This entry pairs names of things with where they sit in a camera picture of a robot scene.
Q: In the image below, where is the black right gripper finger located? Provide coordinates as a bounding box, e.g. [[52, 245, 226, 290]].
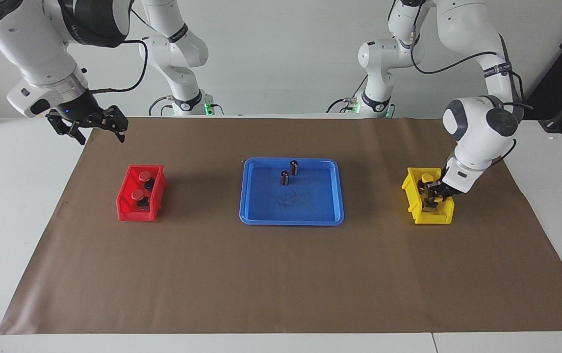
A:
[[47, 115, 87, 146], [100, 105, 128, 143]]

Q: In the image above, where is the yellow plastic bin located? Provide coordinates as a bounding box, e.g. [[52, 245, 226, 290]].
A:
[[402, 167, 455, 225]]

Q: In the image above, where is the red plastic bin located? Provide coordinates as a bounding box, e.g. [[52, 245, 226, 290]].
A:
[[116, 164, 168, 222]]

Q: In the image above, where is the blue plastic tray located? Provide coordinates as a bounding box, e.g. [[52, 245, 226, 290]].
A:
[[239, 157, 345, 226]]

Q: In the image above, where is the brown paper mat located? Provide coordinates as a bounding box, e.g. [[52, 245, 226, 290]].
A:
[[0, 117, 562, 335]]

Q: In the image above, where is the black right base cable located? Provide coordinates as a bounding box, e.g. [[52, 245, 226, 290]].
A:
[[148, 96, 174, 116]]

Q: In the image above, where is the black base cable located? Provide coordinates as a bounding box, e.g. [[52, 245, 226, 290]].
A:
[[148, 96, 174, 116], [325, 78, 367, 113]]

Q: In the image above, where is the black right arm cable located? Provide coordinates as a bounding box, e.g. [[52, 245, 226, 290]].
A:
[[89, 7, 148, 94]]

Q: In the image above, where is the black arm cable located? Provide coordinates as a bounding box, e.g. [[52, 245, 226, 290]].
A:
[[409, 0, 534, 162], [89, 7, 148, 94]]

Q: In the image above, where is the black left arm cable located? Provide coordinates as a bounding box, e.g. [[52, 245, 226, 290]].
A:
[[409, 0, 534, 162]]

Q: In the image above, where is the black left base cable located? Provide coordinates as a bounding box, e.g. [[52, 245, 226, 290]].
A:
[[325, 78, 367, 113]]

